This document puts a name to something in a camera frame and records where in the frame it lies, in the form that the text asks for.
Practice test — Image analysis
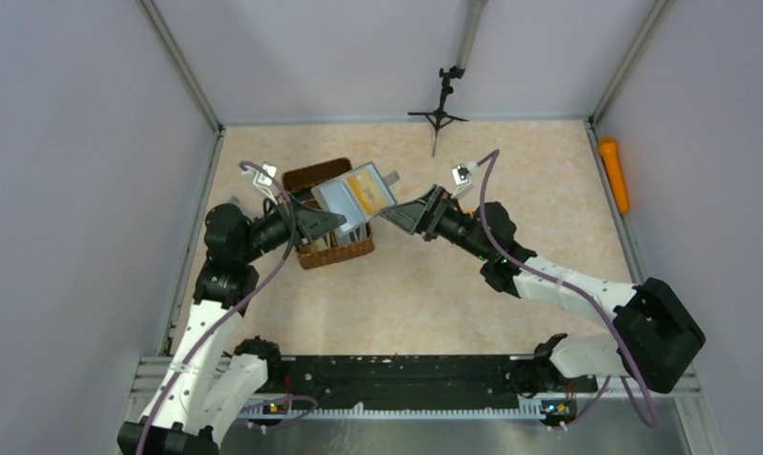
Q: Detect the gold credit card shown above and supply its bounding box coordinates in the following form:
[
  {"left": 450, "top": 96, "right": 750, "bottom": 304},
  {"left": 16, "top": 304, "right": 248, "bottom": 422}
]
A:
[{"left": 346, "top": 171, "right": 392, "bottom": 216}]

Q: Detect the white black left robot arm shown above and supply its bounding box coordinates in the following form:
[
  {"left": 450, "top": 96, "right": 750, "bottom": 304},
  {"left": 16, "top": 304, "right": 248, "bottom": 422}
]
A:
[{"left": 117, "top": 200, "right": 346, "bottom": 454}]

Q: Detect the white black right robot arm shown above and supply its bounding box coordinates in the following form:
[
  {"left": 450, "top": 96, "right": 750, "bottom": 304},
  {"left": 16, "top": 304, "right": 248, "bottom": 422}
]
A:
[{"left": 381, "top": 186, "right": 706, "bottom": 393}]

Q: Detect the brown wicker basket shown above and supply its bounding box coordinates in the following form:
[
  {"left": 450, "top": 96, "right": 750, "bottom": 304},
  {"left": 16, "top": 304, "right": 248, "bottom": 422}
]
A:
[{"left": 282, "top": 157, "right": 375, "bottom": 270}]

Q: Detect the orange flashlight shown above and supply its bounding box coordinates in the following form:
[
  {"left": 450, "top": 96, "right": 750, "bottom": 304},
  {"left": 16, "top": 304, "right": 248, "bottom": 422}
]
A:
[{"left": 598, "top": 136, "right": 630, "bottom": 214}]

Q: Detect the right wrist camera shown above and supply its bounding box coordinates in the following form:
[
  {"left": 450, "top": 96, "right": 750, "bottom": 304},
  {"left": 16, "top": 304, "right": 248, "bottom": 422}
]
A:
[{"left": 451, "top": 161, "right": 479, "bottom": 200}]

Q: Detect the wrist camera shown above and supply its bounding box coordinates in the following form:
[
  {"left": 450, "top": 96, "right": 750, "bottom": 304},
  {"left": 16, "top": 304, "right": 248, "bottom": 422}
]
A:
[
  {"left": 451, "top": 161, "right": 479, "bottom": 200},
  {"left": 253, "top": 162, "right": 277, "bottom": 191}
]

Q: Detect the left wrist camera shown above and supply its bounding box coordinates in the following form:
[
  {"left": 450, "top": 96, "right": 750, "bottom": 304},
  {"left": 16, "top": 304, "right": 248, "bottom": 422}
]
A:
[{"left": 253, "top": 162, "right": 277, "bottom": 191}]

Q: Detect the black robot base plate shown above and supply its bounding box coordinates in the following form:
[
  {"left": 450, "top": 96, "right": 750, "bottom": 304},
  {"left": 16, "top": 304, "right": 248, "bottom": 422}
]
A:
[{"left": 260, "top": 355, "right": 599, "bottom": 396}]

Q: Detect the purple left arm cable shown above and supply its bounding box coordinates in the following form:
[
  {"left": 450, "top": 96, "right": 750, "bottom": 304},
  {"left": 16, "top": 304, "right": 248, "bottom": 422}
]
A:
[{"left": 134, "top": 161, "right": 319, "bottom": 455}]

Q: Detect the black camera tripod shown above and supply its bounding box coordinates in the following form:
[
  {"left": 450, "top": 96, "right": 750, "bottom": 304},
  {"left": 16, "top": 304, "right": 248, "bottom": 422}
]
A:
[{"left": 407, "top": 0, "right": 488, "bottom": 157}]

